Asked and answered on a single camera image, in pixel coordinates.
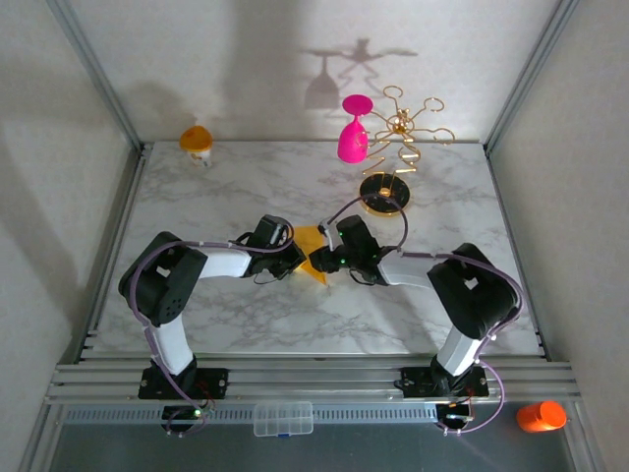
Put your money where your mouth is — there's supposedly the black cable hub with LED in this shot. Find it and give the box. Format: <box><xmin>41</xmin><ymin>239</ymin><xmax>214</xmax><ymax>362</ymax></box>
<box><xmin>435</xmin><ymin>398</ymin><xmax>477</xmax><ymax>435</ymax></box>

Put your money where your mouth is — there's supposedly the aluminium corner post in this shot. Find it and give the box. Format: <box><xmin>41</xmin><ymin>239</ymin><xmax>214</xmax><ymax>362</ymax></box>
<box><xmin>484</xmin><ymin>0</ymin><xmax>574</xmax><ymax>156</ymax></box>
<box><xmin>46</xmin><ymin>0</ymin><xmax>143</xmax><ymax>153</ymax></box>

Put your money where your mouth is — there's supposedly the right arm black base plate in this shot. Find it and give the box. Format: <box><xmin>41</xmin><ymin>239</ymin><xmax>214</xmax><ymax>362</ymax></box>
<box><xmin>398</xmin><ymin>366</ymin><xmax>490</xmax><ymax>399</ymax></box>

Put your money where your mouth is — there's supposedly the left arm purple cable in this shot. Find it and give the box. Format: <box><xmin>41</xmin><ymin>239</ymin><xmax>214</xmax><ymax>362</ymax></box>
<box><xmin>128</xmin><ymin>220</ymin><xmax>296</xmax><ymax>439</ymax></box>

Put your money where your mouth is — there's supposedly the clear plastic organizer box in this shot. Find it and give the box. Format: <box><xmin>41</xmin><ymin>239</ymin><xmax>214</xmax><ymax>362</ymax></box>
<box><xmin>253</xmin><ymin>400</ymin><xmax>315</xmax><ymax>438</ymax></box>

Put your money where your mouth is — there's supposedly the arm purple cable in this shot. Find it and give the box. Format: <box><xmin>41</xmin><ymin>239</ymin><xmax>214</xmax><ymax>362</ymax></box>
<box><xmin>318</xmin><ymin>194</ymin><xmax>525</xmax><ymax>437</ymax></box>
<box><xmin>128</xmin><ymin>220</ymin><xmax>296</xmax><ymax>439</ymax></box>

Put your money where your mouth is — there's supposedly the gold wire glass rack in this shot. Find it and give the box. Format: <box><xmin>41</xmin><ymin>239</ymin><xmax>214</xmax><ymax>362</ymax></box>
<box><xmin>360</xmin><ymin>85</ymin><xmax>456</xmax><ymax>217</ymax></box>

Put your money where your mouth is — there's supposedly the aluminium rail beam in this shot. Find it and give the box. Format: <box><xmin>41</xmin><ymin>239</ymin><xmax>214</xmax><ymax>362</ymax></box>
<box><xmin>46</xmin><ymin>361</ymin><xmax>581</xmax><ymax>407</ymax></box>

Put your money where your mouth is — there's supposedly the orange plastic cup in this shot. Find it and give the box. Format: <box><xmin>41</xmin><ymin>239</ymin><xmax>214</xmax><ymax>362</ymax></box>
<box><xmin>515</xmin><ymin>400</ymin><xmax>568</xmax><ymax>434</ymax></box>

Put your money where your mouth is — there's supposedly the pink wine glass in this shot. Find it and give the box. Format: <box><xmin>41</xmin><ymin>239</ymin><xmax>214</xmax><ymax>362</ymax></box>
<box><xmin>336</xmin><ymin>95</ymin><xmax>374</xmax><ymax>163</ymax></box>

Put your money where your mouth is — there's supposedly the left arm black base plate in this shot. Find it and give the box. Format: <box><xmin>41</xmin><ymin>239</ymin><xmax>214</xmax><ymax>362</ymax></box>
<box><xmin>138</xmin><ymin>367</ymin><xmax>230</xmax><ymax>400</ymax></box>

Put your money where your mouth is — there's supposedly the white cup with orange lid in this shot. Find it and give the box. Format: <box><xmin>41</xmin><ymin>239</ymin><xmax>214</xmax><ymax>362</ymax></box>
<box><xmin>178</xmin><ymin>125</ymin><xmax>214</xmax><ymax>169</ymax></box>

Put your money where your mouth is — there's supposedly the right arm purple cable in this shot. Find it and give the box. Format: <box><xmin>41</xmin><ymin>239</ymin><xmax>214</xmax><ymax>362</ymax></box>
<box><xmin>318</xmin><ymin>194</ymin><xmax>525</xmax><ymax>437</ymax></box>

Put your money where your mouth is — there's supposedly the grey slotted cable duct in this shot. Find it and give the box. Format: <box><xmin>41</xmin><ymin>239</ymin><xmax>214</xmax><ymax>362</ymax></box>
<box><xmin>63</xmin><ymin>403</ymin><xmax>441</xmax><ymax>425</ymax></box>

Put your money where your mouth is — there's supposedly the aluminium side rail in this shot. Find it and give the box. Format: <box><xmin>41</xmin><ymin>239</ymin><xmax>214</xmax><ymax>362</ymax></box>
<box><xmin>73</xmin><ymin>142</ymin><xmax>148</xmax><ymax>365</ymax></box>
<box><xmin>484</xmin><ymin>145</ymin><xmax>550</xmax><ymax>363</ymax></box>

